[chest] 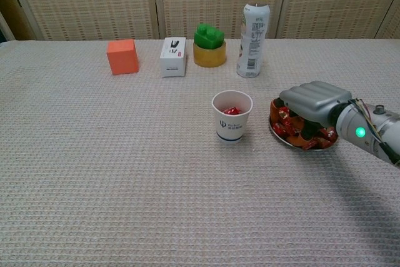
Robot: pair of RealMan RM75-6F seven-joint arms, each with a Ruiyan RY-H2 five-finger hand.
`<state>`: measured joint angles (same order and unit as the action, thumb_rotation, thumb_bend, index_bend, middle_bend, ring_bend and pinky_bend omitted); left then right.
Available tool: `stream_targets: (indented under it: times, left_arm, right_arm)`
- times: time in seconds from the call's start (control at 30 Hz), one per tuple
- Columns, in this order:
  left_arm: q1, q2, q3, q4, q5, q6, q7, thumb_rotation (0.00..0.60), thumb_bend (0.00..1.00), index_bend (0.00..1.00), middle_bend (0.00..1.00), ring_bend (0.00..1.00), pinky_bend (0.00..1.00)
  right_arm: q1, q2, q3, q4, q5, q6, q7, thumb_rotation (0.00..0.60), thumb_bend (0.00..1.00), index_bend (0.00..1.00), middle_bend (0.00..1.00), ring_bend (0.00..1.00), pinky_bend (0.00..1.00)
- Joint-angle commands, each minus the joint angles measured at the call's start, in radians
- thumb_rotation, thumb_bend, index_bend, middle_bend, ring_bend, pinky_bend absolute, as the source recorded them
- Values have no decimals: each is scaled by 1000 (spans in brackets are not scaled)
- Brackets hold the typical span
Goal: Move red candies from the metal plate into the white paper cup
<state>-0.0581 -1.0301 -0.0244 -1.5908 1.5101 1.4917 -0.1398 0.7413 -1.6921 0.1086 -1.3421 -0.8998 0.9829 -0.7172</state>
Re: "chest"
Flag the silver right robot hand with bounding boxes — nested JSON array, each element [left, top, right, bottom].
[[269, 81, 353, 149]]

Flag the red candy pile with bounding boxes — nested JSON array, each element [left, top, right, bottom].
[[271, 106, 339, 151]]

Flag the round metal plate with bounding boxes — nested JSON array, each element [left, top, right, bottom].
[[268, 113, 338, 151]]

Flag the white bottle yellow cap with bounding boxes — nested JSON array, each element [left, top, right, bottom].
[[236, 0, 271, 79]]

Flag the white paper cup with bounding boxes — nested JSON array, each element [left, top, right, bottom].
[[211, 89, 253, 145]]

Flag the yellow tape roll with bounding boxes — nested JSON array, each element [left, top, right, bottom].
[[192, 41, 227, 68]]

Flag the green toy brick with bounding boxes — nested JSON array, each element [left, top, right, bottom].
[[193, 23, 226, 51]]

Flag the white stapler box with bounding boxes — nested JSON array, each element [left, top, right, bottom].
[[159, 37, 188, 78]]

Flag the orange cube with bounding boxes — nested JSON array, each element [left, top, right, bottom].
[[106, 39, 139, 76]]

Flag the beige woven tablecloth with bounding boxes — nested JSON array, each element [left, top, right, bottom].
[[0, 39, 400, 267]]

